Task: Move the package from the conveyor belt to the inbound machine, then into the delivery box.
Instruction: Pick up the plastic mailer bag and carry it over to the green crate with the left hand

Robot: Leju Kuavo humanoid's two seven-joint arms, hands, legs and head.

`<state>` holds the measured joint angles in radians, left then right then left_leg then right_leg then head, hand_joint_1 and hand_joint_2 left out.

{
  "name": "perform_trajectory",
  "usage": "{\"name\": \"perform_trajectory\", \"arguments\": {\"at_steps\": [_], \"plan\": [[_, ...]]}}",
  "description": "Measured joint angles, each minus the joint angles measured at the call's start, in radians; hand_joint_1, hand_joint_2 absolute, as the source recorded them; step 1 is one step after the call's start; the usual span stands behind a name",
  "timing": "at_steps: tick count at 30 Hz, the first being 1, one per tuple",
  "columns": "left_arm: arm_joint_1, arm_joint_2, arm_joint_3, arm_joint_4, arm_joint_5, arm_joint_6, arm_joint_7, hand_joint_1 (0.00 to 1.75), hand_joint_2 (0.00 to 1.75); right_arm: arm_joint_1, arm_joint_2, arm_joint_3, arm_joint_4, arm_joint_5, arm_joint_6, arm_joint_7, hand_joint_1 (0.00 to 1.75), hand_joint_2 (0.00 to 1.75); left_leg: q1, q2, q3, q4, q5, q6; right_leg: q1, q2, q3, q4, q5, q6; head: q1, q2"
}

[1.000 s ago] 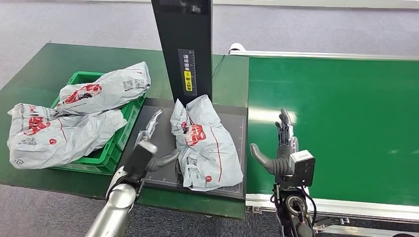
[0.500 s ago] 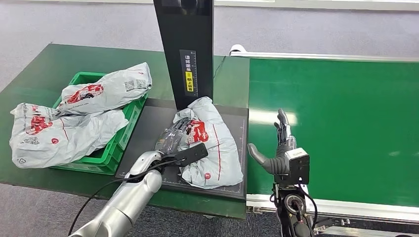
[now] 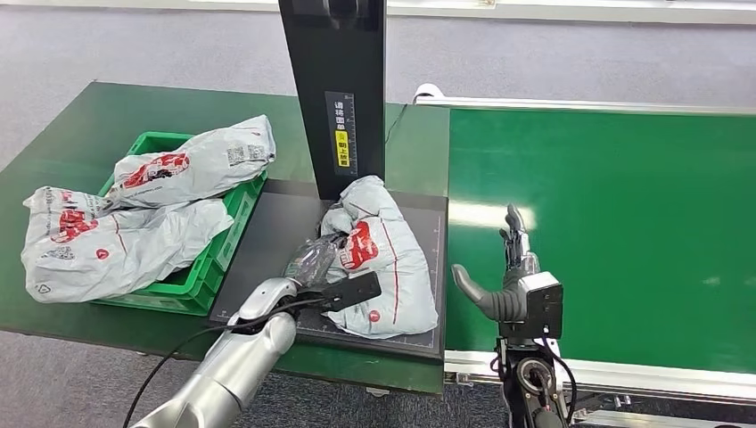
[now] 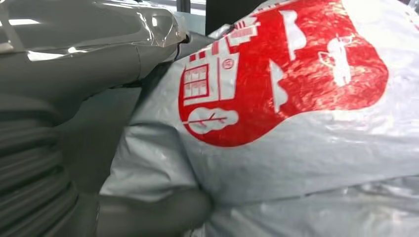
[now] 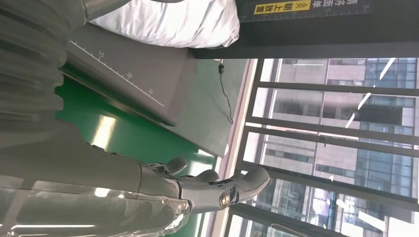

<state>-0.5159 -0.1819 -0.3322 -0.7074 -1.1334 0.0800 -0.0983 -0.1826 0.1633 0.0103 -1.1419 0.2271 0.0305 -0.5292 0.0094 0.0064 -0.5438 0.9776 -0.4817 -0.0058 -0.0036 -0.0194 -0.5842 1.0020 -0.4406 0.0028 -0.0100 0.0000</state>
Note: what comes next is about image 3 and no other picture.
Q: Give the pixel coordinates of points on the black yellow column label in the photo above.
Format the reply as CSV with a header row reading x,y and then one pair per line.
x,y
342,133

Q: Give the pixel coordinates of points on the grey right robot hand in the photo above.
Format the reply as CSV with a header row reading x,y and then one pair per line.
x,y
508,304

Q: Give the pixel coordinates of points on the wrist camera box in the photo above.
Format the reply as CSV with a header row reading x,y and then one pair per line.
x,y
354,289
543,307

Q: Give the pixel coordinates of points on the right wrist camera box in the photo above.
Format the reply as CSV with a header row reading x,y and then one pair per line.
x,y
543,307

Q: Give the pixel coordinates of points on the aluminium conveyor frame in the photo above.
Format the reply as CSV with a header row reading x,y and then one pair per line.
x,y
649,384

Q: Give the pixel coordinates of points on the green conveyor belt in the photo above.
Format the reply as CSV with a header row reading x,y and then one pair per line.
x,y
649,224

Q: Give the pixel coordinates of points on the black scanner column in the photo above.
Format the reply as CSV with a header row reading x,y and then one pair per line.
x,y
331,53

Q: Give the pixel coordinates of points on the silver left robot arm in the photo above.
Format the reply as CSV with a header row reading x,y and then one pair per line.
x,y
236,366

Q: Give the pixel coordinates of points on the green plastic crate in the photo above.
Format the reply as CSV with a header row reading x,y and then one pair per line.
x,y
233,230

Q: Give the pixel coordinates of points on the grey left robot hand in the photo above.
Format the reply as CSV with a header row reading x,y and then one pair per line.
x,y
310,263

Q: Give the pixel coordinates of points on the grey mailer bag red stripe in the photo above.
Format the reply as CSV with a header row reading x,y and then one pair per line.
x,y
401,266

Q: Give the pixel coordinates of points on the black scanner base plate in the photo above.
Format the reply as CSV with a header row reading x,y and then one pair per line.
x,y
271,236

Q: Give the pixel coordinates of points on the green work table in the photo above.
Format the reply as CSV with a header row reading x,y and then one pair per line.
x,y
77,136

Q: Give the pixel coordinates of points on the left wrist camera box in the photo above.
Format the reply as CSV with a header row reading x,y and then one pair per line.
x,y
354,289

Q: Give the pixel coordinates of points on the grey mailer bag with barcodes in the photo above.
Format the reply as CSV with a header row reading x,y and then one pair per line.
x,y
201,165

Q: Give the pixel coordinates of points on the large grey mailer bag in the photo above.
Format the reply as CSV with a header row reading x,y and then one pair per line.
x,y
106,260

